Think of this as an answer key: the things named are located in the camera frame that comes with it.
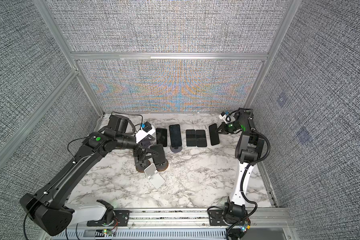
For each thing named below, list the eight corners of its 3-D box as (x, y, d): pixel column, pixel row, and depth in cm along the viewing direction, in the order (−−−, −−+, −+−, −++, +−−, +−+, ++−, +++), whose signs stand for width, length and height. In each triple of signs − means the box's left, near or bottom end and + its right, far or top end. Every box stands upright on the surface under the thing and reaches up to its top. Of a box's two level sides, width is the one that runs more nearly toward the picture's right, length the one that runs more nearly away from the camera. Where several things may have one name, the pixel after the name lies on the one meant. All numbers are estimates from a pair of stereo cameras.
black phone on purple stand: (172, 151, 100) (171, 138, 88) (170, 138, 106) (169, 125, 94) (182, 149, 100) (182, 136, 89) (179, 137, 107) (179, 123, 95)
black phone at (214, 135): (210, 146, 102) (212, 139, 95) (208, 130, 111) (210, 122, 104) (217, 146, 102) (220, 139, 95) (214, 130, 111) (216, 122, 104)
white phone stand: (147, 177, 89) (143, 169, 80) (154, 171, 91) (152, 162, 82) (158, 189, 84) (155, 182, 75) (165, 182, 87) (164, 174, 78)
